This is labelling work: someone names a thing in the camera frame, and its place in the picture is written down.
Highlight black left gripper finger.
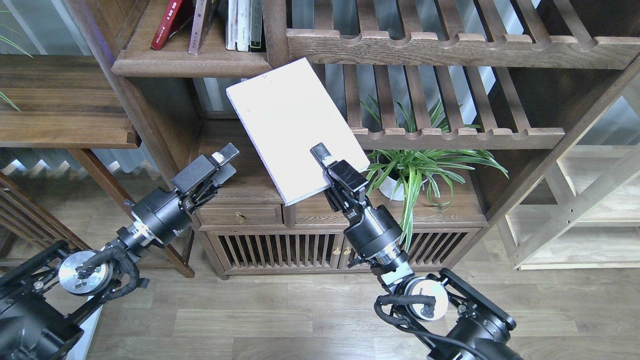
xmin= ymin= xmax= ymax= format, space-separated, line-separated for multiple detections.
xmin=212 ymin=164 xmax=237 ymax=187
xmin=211 ymin=142 xmax=240 ymax=166

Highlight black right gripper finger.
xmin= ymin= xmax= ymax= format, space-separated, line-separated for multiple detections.
xmin=310 ymin=142 xmax=335 ymax=168

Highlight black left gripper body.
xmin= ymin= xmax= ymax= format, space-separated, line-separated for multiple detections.
xmin=171 ymin=154 xmax=222 ymax=214

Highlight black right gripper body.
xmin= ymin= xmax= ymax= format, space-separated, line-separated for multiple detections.
xmin=323 ymin=160 xmax=371 ymax=215

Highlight white book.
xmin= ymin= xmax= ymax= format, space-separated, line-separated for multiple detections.
xmin=226 ymin=58 xmax=370 ymax=206
xmin=225 ymin=0 xmax=238 ymax=51
xmin=236 ymin=0 xmax=251 ymax=52

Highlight red book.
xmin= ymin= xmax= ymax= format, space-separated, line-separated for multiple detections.
xmin=150 ymin=0 xmax=195 ymax=51

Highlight dark maroon book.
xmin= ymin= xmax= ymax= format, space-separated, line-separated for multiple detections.
xmin=188 ymin=0 xmax=220 ymax=55

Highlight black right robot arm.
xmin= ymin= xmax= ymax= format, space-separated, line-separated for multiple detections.
xmin=310 ymin=143 xmax=521 ymax=360

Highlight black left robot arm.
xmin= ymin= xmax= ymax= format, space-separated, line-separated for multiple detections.
xmin=0 ymin=143 xmax=239 ymax=360

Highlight light wooden shelf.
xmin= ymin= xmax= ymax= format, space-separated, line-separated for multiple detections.
xmin=505 ymin=85 xmax=640 ymax=271

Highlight green spider plant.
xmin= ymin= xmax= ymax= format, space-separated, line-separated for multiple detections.
xmin=360 ymin=95 xmax=509 ymax=253

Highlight dark wooden bookshelf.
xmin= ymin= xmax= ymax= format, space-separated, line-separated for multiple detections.
xmin=64 ymin=0 xmax=639 ymax=280

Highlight dark green upright book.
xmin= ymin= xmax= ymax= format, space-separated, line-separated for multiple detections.
xmin=249 ymin=0 xmax=266 ymax=53

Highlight dark wooden side table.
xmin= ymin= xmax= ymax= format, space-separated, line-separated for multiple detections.
xmin=1 ymin=54 xmax=199 ymax=248

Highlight dark wooden slatted rack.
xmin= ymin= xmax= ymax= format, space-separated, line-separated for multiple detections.
xmin=0 ymin=173 xmax=90 ymax=272

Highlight green plant leaves left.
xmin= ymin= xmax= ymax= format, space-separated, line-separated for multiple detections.
xmin=0 ymin=20 xmax=33 ymax=113

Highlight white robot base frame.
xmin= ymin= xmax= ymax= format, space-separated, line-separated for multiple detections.
xmin=67 ymin=305 xmax=103 ymax=360

